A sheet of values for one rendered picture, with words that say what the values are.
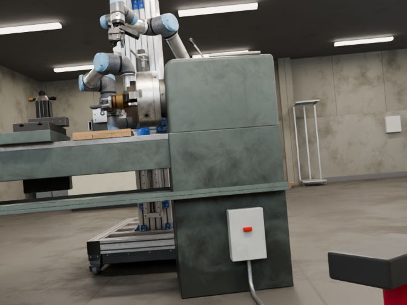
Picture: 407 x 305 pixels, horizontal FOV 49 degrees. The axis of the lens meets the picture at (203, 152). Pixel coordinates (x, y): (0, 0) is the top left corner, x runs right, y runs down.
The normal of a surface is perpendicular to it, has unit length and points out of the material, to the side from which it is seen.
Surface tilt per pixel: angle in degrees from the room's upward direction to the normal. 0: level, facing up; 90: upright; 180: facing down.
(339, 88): 90
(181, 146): 90
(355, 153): 90
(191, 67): 90
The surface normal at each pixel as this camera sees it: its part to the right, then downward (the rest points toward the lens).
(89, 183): -0.04, -0.02
